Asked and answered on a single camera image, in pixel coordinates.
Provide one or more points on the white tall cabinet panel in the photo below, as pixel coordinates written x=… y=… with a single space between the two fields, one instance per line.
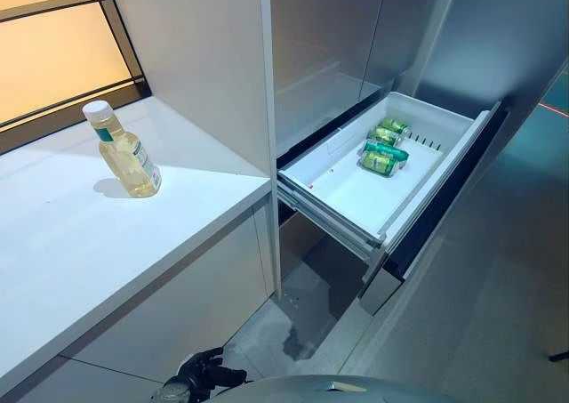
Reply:
x=191 y=56

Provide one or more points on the white fridge drawer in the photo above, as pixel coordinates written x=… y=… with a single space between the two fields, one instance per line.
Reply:
x=355 y=189

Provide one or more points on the white counter cabinet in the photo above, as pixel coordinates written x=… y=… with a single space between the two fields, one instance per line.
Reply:
x=89 y=252

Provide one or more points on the amber window with dark frame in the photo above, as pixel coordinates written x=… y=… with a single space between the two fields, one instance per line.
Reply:
x=53 y=51

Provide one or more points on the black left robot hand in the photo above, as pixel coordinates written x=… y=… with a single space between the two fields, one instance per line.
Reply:
x=204 y=372

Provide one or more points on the dark green drink can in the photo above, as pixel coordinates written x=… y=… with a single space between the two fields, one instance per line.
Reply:
x=384 y=149

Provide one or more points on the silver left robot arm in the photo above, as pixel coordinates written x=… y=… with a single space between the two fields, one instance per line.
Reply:
x=169 y=392

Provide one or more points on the stainless steel fridge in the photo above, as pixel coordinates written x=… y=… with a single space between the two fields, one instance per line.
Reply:
x=324 y=42

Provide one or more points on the grey robot torso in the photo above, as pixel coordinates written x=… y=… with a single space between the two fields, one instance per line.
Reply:
x=329 y=392

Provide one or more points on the yellow drink bottle white cap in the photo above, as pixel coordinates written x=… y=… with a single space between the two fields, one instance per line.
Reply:
x=133 y=163

